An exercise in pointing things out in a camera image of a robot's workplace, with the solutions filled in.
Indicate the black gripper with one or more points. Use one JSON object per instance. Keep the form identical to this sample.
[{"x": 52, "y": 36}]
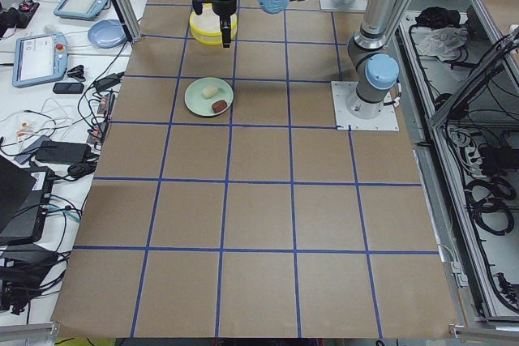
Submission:
[{"x": 224, "y": 7}]

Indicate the yellow rimmed bamboo steamer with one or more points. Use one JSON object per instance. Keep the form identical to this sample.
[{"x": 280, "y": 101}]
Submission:
[{"x": 205, "y": 28}]

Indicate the white steamed bun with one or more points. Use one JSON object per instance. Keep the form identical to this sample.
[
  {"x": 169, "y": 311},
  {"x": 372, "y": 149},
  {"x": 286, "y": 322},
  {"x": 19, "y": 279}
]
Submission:
[{"x": 209, "y": 91}]

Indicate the brown steamed bun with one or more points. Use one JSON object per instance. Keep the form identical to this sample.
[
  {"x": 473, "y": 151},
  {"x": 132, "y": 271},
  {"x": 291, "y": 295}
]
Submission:
[{"x": 219, "y": 106}]

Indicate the pale green plate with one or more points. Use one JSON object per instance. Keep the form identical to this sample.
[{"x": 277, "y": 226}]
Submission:
[{"x": 195, "y": 102}]

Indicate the blue plate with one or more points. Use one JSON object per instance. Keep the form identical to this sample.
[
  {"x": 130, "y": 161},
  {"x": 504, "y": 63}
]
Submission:
[{"x": 107, "y": 34}]

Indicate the blue teach pendant far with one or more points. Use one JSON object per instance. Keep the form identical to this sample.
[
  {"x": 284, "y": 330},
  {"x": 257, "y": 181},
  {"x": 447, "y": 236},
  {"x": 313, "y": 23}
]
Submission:
[{"x": 80, "y": 9}]

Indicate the blue teach pendant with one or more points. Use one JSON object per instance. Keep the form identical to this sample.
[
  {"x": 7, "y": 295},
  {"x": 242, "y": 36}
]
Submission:
[
  {"x": 80, "y": 9},
  {"x": 40, "y": 59}
]

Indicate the blue teach pendant near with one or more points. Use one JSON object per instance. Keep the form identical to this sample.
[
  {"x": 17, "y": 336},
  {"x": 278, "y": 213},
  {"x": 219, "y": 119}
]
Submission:
[{"x": 40, "y": 59}]

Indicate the black power adapter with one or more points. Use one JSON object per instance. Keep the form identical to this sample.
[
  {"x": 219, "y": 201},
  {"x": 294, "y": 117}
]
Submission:
[{"x": 62, "y": 152}]

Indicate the white crumpled cloth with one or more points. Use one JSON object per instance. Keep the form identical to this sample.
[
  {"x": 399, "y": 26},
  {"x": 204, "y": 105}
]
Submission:
[{"x": 444, "y": 43}]

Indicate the black laptop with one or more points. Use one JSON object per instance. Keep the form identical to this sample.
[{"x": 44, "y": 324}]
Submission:
[{"x": 25, "y": 194}]

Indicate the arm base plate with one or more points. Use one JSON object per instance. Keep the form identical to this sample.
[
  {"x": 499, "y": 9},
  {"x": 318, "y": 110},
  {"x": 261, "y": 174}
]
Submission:
[
  {"x": 353, "y": 6},
  {"x": 352, "y": 113}
]

